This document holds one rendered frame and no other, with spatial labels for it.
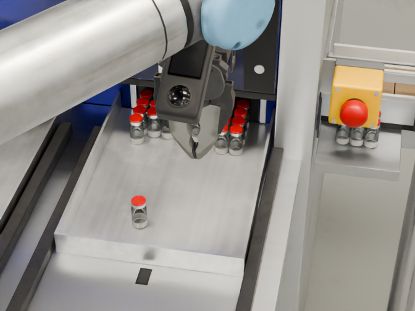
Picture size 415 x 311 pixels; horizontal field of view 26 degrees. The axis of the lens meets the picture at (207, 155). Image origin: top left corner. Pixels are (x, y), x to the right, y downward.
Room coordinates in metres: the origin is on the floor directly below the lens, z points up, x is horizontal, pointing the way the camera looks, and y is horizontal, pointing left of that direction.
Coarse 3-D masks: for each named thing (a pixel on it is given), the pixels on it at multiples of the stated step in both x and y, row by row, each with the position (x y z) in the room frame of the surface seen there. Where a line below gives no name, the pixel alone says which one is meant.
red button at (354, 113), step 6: (348, 102) 1.04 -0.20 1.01; (354, 102) 1.04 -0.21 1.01; (360, 102) 1.04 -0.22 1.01; (342, 108) 1.04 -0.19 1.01; (348, 108) 1.03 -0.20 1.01; (354, 108) 1.03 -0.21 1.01; (360, 108) 1.03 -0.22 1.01; (366, 108) 1.04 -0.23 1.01; (342, 114) 1.03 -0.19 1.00; (348, 114) 1.02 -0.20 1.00; (354, 114) 1.02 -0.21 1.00; (360, 114) 1.02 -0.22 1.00; (366, 114) 1.03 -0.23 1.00; (342, 120) 1.03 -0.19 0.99; (348, 120) 1.02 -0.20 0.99; (354, 120) 1.02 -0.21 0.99; (360, 120) 1.02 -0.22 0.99; (366, 120) 1.03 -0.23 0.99; (348, 126) 1.03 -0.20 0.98; (354, 126) 1.02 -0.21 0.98
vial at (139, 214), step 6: (144, 204) 0.92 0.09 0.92; (132, 210) 0.92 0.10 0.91; (138, 210) 0.92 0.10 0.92; (144, 210) 0.92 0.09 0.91; (132, 216) 0.92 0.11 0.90; (138, 216) 0.92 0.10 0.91; (144, 216) 0.92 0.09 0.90; (132, 222) 0.92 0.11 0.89; (138, 222) 0.92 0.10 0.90; (144, 222) 0.92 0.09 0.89
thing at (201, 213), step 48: (96, 144) 1.07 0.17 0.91; (144, 144) 1.11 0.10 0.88; (96, 192) 0.99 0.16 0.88; (144, 192) 0.99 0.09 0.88; (192, 192) 0.99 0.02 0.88; (240, 192) 0.99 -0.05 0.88; (96, 240) 0.86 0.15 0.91; (144, 240) 0.89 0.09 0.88; (192, 240) 0.89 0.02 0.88; (240, 240) 0.89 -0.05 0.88
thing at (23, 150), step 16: (64, 112) 1.17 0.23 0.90; (32, 128) 1.15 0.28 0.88; (48, 128) 1.11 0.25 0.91; (16, 144) 1.11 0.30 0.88; (32, 144) 1.11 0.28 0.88; (48, 144) 1.09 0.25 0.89; (0, 160) 1.07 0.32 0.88; (16, 160) 1.07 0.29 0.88; (32, 160) 1.03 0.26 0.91; (0, 176) 1.03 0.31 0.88; (16, 176) 1.03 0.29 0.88; (0, 192) 0.99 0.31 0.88; (16, 192) 0.96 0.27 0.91; (0, 208) 0.96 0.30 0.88; (0, 224) 0.90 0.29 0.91
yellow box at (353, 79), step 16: (336, 64) 1.11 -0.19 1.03; (352, 64) 1.11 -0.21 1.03; (368, 64) 1.11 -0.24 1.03; (336, 80) 1.07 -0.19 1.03; (352, 80) 1.07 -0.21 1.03; (368, 80) 1.07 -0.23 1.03; (336, 96) 1.06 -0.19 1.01; (352, 96) 1.05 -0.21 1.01; (368, 96) 1.05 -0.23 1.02; (336, 112) 1.06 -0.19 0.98; (368, 112) 1.05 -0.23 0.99
